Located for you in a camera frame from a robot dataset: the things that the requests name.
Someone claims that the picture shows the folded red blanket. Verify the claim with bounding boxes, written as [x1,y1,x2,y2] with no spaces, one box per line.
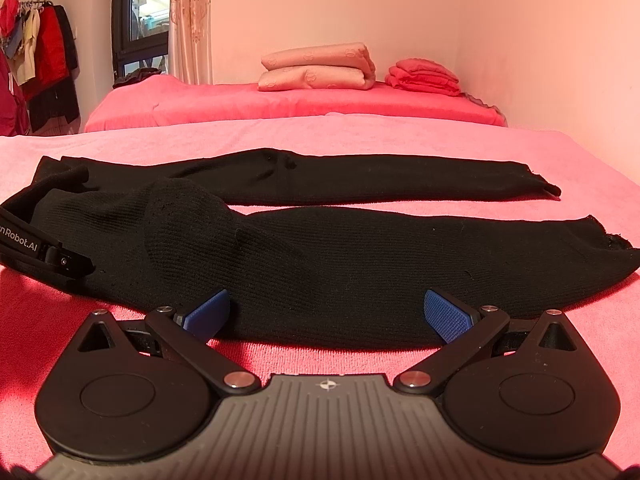
[385,58,462,96]

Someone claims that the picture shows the upper pink pillow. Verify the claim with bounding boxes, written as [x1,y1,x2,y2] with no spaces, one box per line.
[262,42,375,76]

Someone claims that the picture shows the pink patterned curtain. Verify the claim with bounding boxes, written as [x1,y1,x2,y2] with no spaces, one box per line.
[168,0,214,84]

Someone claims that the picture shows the pink pillow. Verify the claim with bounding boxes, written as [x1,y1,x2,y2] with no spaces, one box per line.
[262,42,375,76]
[257,65,375,91]

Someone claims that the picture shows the far pink bed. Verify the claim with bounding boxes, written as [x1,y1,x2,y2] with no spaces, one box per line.
[84,75,506,132]

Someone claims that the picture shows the dark clothing on far bed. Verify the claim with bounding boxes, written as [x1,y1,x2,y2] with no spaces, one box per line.
[113,67,163,89]

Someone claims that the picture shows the dark framed window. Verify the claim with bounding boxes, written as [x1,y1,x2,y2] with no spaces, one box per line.
[112,0,170,79]

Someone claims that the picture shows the hanging clothes on rack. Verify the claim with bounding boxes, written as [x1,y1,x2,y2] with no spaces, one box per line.
[1,0,80,136]

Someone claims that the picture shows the near pink bed blanket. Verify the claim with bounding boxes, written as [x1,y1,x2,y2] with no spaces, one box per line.
[1,115,639,469]

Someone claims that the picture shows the black knit pants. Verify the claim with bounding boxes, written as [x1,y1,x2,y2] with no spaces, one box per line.
[1,148,639,350]

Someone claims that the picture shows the lower pink pillow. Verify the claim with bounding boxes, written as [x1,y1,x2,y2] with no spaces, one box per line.
[257,65,375,91]

